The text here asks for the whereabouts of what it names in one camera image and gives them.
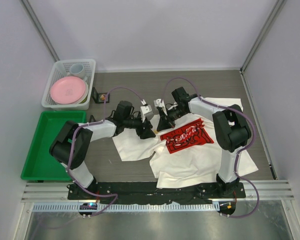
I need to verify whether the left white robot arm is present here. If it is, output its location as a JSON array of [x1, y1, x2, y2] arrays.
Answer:
[[49, 100, 156, 200]]

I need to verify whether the pink plate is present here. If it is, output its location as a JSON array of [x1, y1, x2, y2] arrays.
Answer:
[[50, 76, 86, 105]]

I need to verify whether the light blue cup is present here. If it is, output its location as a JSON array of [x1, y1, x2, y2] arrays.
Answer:
[[67, 63, 87, 81]]

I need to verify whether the green plastic tray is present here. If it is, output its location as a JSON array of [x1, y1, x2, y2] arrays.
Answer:
[[20, 110, 87, 182]]

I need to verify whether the yellow-green plate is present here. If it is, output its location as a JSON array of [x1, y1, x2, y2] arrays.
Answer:
[[77, 82, 89, 104]]

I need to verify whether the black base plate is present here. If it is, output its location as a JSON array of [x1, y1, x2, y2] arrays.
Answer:
[[67, 182, 246, 205]]

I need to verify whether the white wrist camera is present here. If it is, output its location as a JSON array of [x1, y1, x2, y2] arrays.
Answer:
[[140, 99, 154, 123], [153, 98, 168, 116]]

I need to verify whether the white plastic basket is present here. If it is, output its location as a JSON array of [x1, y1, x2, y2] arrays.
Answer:
[[41, 58, 96, 111]]

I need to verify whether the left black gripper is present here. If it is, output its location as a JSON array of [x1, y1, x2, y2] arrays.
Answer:
[[123, 114, 156, 140]]

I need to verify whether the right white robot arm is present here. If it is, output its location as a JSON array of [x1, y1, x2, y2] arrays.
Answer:
[[154, 87, 255, 198]]

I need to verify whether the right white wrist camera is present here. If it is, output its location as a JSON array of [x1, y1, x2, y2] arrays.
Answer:
[[153, 98, 168, 116]]

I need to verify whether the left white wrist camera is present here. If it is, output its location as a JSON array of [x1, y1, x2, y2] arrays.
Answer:
[[140, 99, 154, 123]]

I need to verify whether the white printed t-shirt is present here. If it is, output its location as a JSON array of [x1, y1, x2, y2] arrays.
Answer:
[[111, 96, 260, 189]]

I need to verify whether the white slotted cable duct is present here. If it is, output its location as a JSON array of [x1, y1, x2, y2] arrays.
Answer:
[[32, 201, 220, 213]]

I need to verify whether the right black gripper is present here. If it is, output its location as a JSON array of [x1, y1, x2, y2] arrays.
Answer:
[[157, 106, 188, 132]]

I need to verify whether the black box with orange brooch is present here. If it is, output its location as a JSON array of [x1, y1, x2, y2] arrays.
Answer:
[[91, 87, 110, 104]]

